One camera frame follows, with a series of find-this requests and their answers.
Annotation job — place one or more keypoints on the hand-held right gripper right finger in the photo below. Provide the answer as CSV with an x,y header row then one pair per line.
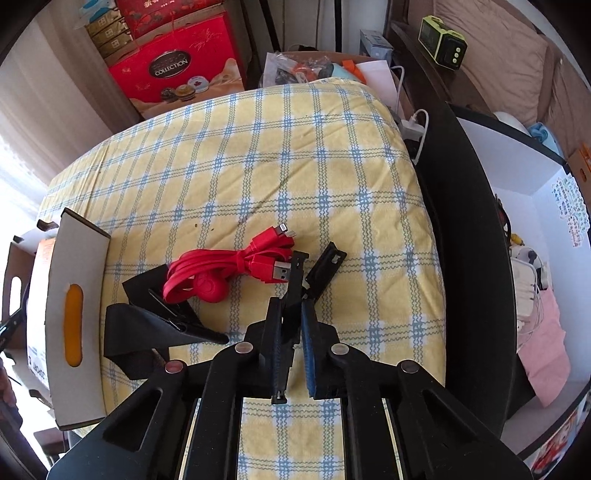
x,y
310,360

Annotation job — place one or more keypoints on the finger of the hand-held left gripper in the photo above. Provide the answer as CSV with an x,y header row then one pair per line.
x,y
7,330

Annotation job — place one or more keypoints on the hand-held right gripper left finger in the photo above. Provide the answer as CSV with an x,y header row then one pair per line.
x,y
277,355

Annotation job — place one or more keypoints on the white cardboard tray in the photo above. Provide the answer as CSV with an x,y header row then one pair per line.
x,y
78,258

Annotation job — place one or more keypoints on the yellow plaid tablecloth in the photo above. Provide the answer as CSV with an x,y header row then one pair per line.
x,y
277,161

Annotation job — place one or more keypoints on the white sheer curtain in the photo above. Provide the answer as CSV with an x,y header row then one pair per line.
x,y
27,115

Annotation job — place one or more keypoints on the pink cloth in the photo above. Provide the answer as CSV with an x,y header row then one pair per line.
x,y
545,350

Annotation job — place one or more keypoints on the red printed bag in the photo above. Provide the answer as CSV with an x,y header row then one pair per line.
x,y
558,443

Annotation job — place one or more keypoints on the white storage box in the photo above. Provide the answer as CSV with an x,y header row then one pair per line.
x,y
508,170

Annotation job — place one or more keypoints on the clear plastic bag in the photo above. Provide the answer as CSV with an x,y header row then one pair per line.
x,y
286,69

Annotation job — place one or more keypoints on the white paper bag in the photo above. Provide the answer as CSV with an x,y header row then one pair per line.
x,y
376,81

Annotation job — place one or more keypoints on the open cardboard box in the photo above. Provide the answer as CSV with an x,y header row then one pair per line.
x,y
348,64

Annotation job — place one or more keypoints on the red gift box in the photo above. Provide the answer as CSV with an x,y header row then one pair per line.
x,y
180,69

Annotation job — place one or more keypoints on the thick black speaker column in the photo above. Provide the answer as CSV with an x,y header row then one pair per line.
x,y
254,41

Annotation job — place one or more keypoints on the blue and white small box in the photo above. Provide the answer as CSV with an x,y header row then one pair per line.
x,y
375,44

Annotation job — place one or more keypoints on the light blue object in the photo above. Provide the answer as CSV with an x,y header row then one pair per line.
x,y
544,136

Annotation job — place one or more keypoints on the blue tissue box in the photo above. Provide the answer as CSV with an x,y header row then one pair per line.
x,y
97,7

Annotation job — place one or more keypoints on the orange cardboard box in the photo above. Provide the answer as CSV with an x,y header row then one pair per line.
x,y
581,159

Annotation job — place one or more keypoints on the thin speaker stand pole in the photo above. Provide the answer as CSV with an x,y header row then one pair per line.
x,y
337,23

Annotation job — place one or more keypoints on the green clock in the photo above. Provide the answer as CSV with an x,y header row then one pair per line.
x,y
441,41

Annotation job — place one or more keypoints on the red Chinese tea box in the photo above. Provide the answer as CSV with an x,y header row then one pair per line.
x,y
171,14

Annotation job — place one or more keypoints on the brown sofa cushion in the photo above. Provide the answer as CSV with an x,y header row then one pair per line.
x,y
570,97
494,50

